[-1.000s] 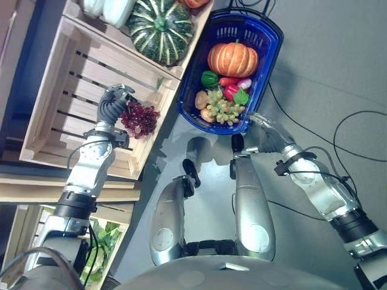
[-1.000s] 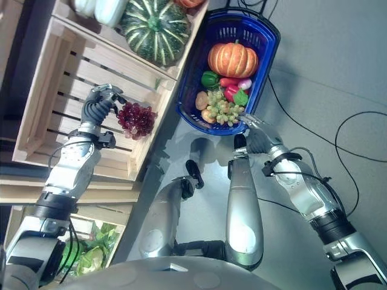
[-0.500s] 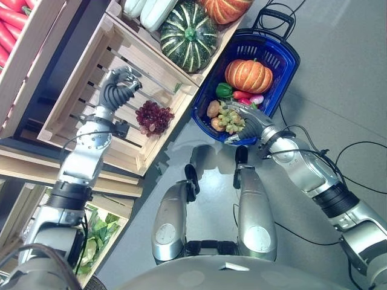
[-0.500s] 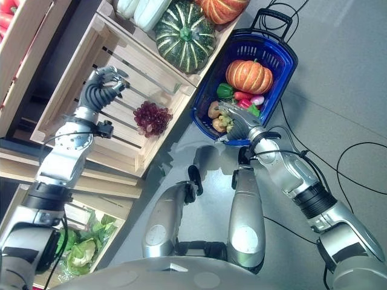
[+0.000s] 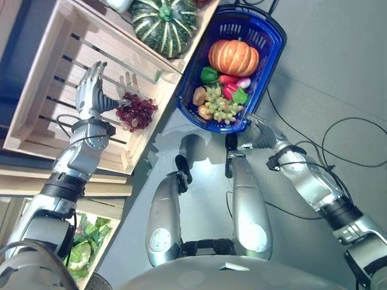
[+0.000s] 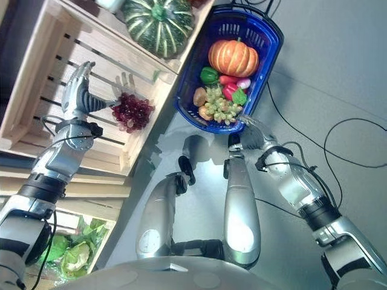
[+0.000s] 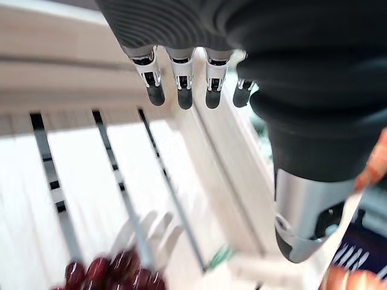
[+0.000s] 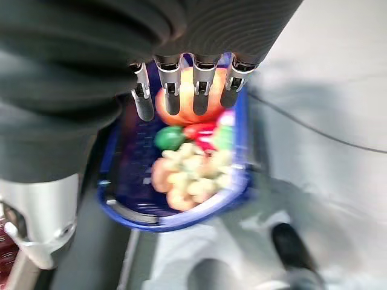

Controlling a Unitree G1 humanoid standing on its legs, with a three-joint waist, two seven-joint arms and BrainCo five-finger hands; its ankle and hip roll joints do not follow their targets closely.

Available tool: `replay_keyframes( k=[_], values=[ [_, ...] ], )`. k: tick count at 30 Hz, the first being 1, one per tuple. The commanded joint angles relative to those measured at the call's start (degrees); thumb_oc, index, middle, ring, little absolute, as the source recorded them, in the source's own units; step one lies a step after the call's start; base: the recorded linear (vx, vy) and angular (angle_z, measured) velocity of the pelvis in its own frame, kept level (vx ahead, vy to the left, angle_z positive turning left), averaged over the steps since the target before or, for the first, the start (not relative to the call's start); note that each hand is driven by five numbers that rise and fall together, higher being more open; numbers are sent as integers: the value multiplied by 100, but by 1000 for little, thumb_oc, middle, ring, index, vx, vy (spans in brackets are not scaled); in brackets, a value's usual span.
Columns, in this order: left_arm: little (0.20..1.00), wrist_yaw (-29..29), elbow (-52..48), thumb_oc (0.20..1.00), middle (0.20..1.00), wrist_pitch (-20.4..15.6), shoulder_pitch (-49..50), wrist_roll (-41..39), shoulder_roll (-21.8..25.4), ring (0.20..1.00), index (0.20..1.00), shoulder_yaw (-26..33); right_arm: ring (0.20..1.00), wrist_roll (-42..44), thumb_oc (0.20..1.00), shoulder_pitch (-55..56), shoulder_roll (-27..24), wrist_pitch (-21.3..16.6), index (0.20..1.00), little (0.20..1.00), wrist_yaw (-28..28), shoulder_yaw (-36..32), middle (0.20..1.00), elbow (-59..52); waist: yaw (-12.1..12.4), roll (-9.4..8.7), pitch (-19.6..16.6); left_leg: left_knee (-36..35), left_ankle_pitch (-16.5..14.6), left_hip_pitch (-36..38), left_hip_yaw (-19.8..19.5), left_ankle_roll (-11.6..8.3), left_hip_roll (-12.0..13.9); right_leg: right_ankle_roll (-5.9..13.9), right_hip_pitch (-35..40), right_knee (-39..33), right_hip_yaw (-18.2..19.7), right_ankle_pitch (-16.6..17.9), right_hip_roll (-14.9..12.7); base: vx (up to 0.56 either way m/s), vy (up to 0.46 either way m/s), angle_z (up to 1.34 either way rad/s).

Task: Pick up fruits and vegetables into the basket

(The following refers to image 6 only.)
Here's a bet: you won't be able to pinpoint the looped black floor cable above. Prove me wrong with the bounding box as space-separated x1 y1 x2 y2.
324 117 387 169

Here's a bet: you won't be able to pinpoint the long black floor cable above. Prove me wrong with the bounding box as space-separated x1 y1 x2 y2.
253 80 344 221

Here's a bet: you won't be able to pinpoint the pale green cabbage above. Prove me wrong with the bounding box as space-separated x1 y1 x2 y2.
61 241 91 278

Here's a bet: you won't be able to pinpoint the right robot leg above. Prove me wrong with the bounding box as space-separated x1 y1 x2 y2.
223 134 262 270

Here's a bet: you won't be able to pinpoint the purple grape bunch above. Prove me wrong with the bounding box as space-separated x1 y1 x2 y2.
111 92 156 134

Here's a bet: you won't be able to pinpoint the red bell pepper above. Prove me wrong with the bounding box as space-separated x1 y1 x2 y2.
222 82 240 101

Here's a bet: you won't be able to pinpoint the orange fruit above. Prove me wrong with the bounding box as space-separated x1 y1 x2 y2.
198 104 215 122

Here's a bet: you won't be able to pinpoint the green lettuce leaves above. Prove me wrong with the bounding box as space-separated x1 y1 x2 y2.
75 215 110 251

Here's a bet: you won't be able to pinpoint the white object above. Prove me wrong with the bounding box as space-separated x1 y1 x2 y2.
96 0 125 15

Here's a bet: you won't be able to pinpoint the black cable behind basket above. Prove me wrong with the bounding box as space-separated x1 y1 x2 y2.
231 0 278 19

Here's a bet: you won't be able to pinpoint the green grape bunch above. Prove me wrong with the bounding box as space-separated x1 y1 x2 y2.
204 85 244 125

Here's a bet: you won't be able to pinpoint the brown potato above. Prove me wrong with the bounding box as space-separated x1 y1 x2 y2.
193 86 208 108

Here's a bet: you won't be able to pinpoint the orange pumpkin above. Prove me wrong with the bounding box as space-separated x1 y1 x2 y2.
207 37 260 78

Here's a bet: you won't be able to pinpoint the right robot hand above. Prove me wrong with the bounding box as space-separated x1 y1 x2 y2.
238 114 278 152

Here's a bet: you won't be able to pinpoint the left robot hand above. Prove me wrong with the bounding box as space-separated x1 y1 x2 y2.
61 60 122 121

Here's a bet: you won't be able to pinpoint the bright green cabbage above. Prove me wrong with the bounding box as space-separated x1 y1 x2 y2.
41 234 71 264

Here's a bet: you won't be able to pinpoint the red carrot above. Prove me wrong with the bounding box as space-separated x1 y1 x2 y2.
218 75 239 86

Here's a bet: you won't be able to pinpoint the green striped pumpkin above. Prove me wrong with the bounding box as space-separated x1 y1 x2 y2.
120 0 196 59

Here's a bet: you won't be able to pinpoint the grey robot torso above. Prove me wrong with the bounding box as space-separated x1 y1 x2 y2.
50 256 284 290

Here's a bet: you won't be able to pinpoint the low wooden crate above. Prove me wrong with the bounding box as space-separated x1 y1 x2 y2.
0 169 132 290

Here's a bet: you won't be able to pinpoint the green leafy vegetable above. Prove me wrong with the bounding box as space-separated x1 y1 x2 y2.
232 88 249 106

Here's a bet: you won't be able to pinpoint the blue plastic shopping basket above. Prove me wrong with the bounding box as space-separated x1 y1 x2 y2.
173 4 285 135

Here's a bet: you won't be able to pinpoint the green bell pepper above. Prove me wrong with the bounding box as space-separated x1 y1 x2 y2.
200 66 220 85

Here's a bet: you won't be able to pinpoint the tall wooden slatted crate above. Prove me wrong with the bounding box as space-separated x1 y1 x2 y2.
0 0 216 176

